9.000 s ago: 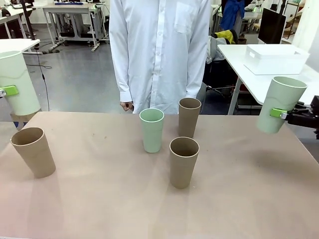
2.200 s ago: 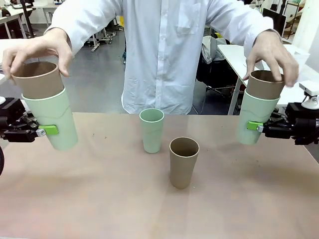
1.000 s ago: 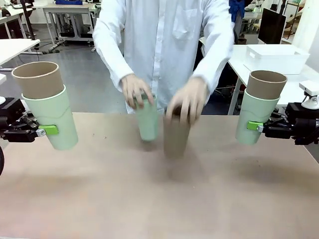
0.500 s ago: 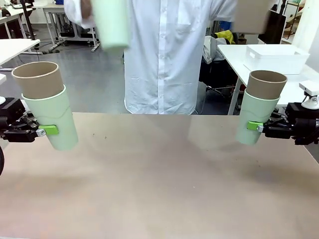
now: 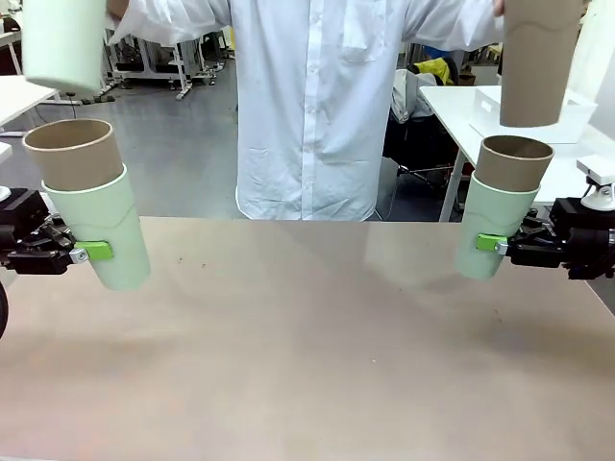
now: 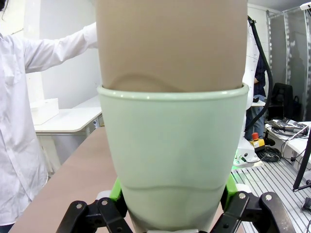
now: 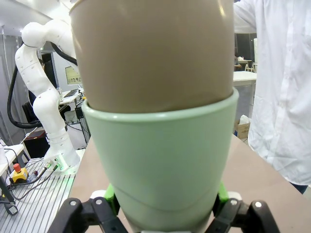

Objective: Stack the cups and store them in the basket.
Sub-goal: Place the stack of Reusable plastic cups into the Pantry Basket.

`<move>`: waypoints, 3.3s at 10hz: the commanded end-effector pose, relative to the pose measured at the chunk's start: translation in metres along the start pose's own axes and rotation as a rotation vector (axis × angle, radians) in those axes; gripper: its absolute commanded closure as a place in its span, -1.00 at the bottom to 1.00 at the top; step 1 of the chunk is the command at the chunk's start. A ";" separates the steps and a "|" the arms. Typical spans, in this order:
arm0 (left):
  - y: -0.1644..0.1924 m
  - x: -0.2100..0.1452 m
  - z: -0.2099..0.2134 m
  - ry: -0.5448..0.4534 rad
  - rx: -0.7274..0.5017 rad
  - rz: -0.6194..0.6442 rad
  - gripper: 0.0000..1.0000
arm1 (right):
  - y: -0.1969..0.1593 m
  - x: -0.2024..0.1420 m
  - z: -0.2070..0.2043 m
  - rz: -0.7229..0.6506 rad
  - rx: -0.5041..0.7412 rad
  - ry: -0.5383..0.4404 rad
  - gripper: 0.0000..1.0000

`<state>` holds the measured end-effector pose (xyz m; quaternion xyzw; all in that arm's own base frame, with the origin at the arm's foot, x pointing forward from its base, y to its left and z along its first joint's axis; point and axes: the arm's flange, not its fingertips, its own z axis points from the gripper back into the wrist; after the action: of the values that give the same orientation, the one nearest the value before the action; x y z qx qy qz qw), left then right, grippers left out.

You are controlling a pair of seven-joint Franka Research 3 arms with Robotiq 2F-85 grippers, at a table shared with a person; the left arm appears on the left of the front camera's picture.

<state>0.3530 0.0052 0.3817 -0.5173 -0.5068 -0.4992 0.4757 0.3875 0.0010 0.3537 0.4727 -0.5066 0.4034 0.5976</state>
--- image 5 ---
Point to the person left forearm white sleeve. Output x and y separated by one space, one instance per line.
471 29

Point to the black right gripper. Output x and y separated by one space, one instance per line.
543 252

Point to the white frame desk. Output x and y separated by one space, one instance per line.
182 72

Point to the grey white jacket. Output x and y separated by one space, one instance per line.
406 101

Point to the black office chair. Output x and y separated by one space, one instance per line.
423 144

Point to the white plastic basket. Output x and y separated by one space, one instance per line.
487 108

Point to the person right hand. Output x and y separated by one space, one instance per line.
117 7

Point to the person right forearm white sleeve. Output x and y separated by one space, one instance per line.
144 24

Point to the yellow black bag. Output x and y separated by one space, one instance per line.
432 67

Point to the person left hand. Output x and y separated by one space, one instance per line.
499 5

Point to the brown cardboard box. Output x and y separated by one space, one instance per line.
480 55

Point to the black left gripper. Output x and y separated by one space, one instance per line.
29 254

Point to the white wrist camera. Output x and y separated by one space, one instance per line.
598 170

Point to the brown plastic cup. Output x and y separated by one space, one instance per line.
533 72
81 163
509 173

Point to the person body in white shirt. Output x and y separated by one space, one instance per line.
312 120

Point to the white side table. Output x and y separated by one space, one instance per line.
19 96
447 103

